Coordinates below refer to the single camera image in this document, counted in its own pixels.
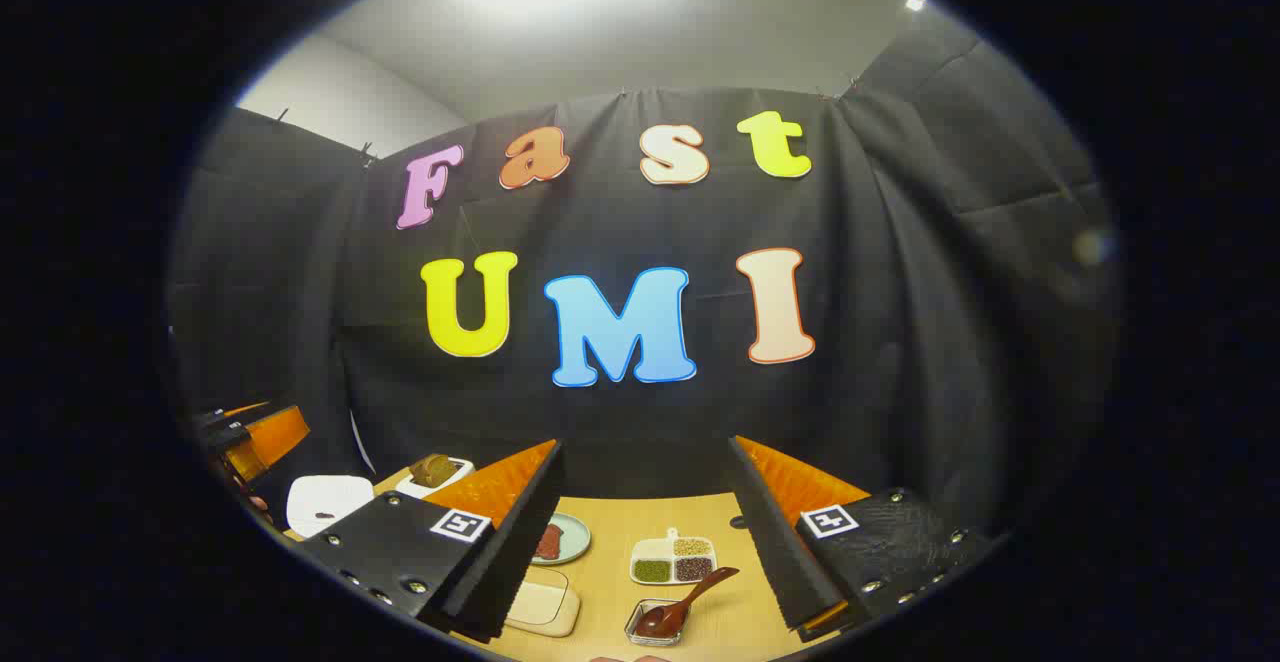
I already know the white toaster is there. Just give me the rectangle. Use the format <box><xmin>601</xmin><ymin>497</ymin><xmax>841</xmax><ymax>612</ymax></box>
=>
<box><xmin>393</xmin><ymin>454</ymin><xmax>477</xmax><ymax>501</ymax></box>

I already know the metal wire chopstick holder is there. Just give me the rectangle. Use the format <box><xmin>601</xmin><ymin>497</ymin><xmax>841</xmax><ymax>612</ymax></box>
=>
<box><xmin>624</xmin><ymin>598</ymin><xmax>693</xmax><ymax>647</ymax></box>

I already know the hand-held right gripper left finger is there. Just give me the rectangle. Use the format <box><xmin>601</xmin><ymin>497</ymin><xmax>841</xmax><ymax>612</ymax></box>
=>
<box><xmin>292</xmin><ymin>439</ymin><xmax>567</xmax><ymax>643</ymax></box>

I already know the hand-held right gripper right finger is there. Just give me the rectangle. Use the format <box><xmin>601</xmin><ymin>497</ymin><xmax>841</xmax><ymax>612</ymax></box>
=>
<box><xmin>727</xmin><ymin>435</ymin><xmax>1001</xmax><ymax>643</ymax></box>

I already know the brown bread slice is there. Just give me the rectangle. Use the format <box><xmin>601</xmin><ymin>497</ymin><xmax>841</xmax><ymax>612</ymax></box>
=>
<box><xmin>408</xmin><ymin>453</ymin><xmax>461</xmax><ymax>489</ymax></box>

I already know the brown wooden spoon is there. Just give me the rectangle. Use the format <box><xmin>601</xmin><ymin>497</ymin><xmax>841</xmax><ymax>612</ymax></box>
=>
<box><xmin>636</xmin><ymin>567</ymin><xmax>741</xmax><ymax>639</ymax></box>

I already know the white divided dish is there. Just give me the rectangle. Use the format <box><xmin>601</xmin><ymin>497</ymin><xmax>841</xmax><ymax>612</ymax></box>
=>
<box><xmin>629</xmin><ymin>528</ymin><xmax>718</xmax><ymax>586</ymax></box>

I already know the light green plate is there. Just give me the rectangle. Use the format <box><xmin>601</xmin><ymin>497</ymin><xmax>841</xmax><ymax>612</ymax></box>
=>
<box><xmin>530</xmin><ymin>512</ymin><xmax>592</xmax><ymax>567</ymax></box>

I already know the black backdrop cloth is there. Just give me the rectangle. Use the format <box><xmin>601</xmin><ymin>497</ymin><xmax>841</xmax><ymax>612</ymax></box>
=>
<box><xmin>165</xmin><ymin>17</ymin><xmax>1126</xmax><ymax>543</ymax></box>

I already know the white power cable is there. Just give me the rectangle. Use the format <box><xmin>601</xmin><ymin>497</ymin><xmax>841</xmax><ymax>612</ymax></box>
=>
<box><xmin>348</xmin><ymin>410</ymin><xmax>379</xmax><ymax>476</ymax></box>

